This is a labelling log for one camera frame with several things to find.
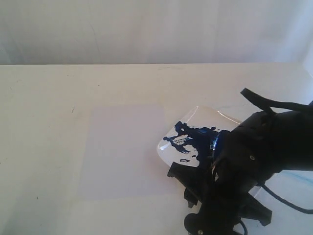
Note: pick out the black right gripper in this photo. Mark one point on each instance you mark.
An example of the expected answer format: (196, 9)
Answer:
(248, 158)

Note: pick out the black paintbrush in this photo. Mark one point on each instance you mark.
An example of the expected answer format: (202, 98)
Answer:
(215, 147)

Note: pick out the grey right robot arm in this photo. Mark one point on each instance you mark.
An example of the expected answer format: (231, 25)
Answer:
(295, 143)

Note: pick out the white sheet of paper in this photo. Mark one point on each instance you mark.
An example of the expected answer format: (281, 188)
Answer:
(121, 158)

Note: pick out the white square paint plate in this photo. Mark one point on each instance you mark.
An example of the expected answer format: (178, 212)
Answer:
(171, 149)

